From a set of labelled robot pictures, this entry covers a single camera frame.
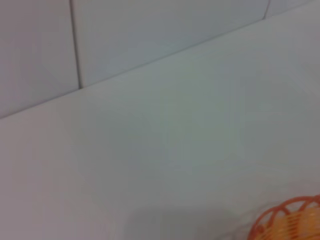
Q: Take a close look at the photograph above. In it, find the orange wire basket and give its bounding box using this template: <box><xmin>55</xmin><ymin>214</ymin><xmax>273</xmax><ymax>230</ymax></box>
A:
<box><xmin>248</xmin><ymin>194</ymin><xmax>320</xmax><ymax>240</ymax></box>

